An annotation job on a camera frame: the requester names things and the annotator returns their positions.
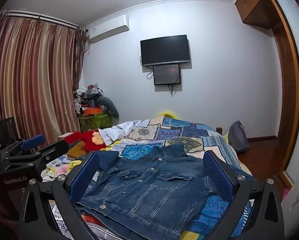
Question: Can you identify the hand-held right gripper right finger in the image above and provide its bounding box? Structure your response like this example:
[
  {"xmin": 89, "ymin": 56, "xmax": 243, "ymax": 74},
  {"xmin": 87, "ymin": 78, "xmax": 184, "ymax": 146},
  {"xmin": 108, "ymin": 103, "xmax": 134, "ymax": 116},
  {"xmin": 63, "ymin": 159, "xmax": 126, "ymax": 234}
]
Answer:
[{"xmin": 203, "ymin": 150, "xmax": 285, "ymax": 240}]

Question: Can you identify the red box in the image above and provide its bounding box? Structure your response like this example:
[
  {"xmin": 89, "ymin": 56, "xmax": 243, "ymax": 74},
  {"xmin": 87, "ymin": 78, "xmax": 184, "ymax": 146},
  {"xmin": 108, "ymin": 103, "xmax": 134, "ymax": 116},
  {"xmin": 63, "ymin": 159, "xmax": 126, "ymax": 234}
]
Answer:
[{"xmin": 58, "ymin": 131, "xmax": 81, "ymax": 146}]

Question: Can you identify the orange striped cloth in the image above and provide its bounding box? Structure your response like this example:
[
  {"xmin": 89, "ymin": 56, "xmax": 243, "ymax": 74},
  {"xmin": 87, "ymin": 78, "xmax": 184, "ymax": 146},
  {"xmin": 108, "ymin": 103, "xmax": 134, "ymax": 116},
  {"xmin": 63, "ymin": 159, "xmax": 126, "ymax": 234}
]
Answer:
[{"xmin": 81, "ymin": 214, "xmax": 103, "ymax": 233}]

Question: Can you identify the white curtain rail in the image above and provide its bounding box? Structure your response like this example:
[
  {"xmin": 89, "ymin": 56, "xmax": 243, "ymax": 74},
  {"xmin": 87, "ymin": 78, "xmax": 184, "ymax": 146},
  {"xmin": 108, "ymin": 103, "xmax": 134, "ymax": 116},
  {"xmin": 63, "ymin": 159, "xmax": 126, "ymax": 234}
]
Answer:
[{"xmin": 6, "ymin": 9, "xmax": 86, "ymax": 29}]

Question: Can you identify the orange box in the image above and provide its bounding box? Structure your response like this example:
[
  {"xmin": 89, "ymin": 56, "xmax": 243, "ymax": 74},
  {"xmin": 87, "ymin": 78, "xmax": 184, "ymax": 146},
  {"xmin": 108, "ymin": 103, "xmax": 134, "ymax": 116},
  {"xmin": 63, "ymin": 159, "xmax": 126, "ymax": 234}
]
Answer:
[{"xmin": 83, "ymin": 107, "xmax": 103, "ymax": 116}]

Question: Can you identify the striped pink curtain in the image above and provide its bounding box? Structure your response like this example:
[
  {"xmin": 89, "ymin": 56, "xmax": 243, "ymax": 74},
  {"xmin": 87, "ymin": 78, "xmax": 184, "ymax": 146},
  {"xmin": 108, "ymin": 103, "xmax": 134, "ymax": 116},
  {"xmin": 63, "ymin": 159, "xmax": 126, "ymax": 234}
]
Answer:
[{"xmin": 0, "ymin": 11, "xmax": 87, "ymax": 153}]

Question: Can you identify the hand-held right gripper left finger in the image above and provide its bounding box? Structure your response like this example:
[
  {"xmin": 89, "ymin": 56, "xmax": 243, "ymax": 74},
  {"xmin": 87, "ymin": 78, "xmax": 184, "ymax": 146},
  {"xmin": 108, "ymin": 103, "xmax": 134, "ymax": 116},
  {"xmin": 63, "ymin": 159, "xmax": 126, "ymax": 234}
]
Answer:
[{"xmin": 19, "ymin": 151, "xmax": 101, "ymax": 240}]

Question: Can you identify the blue denim jacket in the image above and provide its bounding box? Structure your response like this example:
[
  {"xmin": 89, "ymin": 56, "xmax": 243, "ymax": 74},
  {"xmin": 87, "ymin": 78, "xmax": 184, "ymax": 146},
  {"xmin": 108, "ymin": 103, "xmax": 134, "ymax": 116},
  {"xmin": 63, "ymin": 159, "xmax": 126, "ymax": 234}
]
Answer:
[{"xmin": 75, "ymin": 142, "xmax": 220, "ymax": 240}]

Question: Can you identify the red garment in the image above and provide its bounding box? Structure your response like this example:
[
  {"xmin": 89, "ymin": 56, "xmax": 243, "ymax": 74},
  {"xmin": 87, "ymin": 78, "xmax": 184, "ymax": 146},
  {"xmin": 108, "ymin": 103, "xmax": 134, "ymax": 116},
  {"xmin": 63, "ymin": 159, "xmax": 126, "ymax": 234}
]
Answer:
[{"xmin": 78, "ymin": 129, "xmax": 108, "ymax": 152}]

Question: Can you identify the brown box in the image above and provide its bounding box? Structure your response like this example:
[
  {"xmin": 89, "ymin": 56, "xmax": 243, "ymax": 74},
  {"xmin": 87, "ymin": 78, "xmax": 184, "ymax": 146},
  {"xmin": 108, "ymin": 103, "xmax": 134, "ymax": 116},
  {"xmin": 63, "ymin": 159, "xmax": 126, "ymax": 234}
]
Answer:
[{"xmin": 67, "ymin": 141, "xmax": 88, "ymax": 159}]

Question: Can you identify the small black monitor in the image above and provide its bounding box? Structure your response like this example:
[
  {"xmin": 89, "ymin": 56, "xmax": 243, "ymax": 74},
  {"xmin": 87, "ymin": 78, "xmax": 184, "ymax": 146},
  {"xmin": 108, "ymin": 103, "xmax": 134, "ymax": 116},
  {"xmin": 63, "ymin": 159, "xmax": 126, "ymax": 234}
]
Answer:
[{"xmin": 153, "ymin": 64, "xmax": 181, "ymax": 86}]

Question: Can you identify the grey pillow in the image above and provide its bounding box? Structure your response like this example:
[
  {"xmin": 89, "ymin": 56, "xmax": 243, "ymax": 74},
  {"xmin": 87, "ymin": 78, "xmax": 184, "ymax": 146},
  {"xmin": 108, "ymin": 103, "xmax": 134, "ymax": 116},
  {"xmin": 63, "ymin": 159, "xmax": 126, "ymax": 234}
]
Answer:
[{"xmin": 96, "ymin": 96, "xmax": 120, "ymax": 119}]

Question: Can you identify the wooden overhead cabinet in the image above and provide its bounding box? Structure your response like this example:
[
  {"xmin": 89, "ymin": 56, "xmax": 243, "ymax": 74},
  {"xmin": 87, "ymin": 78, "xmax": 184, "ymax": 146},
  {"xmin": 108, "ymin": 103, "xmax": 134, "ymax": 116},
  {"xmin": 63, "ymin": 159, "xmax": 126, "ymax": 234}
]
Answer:
[{"xmin": 234, "ymin": 0, "xmax": 285, "ymax": 26}]

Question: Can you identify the pile of printed papers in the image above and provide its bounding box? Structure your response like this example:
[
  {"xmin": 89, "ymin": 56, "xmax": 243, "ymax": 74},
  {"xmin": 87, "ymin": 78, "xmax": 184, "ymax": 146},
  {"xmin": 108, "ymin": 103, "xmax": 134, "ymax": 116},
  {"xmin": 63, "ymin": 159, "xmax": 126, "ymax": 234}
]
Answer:
[{"xmin": 42, "ymin": 154, "xmax": 74, "ymax": 182}]

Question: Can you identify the yellow cloth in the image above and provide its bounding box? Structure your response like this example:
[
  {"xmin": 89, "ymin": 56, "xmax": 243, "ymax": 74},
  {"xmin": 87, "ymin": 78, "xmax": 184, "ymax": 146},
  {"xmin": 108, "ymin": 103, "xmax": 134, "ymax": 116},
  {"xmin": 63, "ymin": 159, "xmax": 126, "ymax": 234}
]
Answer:
[{"xmin": 67, "ymin": 140, "xmax": 120, "ymax": 173}]

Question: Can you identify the white shirt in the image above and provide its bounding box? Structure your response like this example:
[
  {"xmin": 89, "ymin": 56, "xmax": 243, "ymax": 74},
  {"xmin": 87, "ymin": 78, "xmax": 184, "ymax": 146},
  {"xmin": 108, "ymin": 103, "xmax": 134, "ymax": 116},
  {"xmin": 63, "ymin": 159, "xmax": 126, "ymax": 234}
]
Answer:
[{"xmin": 100, "ymin": 120, "xmax": 150, "ymax": 146}]

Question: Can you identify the pile of mixed clothes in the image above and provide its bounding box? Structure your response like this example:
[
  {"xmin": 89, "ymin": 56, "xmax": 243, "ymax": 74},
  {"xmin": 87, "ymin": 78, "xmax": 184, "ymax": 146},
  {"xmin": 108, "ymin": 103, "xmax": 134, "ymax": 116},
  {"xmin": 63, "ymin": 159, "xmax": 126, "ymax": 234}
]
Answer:
[{"xmin": 74, "ymin": 84, "xmax": 105, "ymax": 113}]

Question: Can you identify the grey backpack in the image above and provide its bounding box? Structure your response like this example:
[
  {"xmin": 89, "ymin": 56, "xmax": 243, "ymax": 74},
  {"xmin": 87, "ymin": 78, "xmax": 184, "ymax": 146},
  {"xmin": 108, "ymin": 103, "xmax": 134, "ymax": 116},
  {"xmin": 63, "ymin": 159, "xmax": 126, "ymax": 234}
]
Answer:
[{"xmin": 227, "ymin": 120, "xmax": 250, "ymax": 154}]

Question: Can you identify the black wall television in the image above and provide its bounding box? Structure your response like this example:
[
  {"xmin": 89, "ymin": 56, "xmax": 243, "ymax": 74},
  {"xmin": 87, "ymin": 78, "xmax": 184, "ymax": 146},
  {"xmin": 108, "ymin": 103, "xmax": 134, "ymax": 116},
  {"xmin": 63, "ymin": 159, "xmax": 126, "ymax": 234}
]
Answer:
[{"xmin": 140, "ymin": 34, "xmax": 191, "ymax": 67}]

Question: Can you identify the white air conditioner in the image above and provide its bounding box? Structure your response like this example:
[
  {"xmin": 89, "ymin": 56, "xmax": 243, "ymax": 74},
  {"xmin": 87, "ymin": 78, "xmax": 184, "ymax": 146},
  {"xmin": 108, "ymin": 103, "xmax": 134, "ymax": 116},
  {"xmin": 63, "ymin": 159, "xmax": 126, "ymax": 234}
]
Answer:
[{"xmin": 86, "ymin": 14, "xmax": 130, "ymax": 44}]

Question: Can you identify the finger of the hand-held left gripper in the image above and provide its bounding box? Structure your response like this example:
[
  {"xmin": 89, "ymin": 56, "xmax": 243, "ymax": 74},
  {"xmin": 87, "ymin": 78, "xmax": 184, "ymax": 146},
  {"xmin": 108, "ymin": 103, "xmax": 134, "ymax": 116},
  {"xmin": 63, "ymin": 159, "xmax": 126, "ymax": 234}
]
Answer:
[
  {"xmin": 5, "ymin": 140, "xmax": 69, "ymax": 171},
  {"xmin": 1, "ymin": 134, "xmax": 45, "ymax": 156}
]

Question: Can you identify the patchwork blanket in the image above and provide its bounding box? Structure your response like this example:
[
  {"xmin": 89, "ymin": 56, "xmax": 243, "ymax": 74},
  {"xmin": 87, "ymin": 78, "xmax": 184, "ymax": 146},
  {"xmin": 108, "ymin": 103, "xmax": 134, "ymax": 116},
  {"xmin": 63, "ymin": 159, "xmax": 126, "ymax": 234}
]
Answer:
[{"xmin": 47, "ymin": 116, "xmax": 255, "ymax": 240}]

